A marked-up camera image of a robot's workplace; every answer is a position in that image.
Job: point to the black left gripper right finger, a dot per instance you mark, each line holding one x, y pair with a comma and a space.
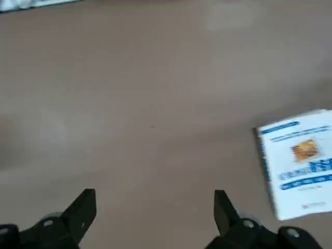
238, 233

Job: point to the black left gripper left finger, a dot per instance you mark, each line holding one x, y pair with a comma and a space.
64, 230

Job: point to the white paperback book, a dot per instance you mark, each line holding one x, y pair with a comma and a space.
298, 168

